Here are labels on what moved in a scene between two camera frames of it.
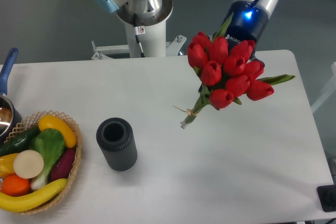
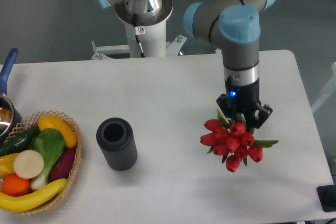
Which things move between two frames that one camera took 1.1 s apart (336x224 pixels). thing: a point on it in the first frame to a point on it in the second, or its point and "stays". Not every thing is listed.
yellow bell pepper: (7, 168) stays
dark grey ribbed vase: (115, 136) stays
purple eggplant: (63, 164) stays
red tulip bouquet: (226, 71) to (232, 140)
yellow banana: (17, 203) stays
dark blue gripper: (248, 22) to (243, 99)
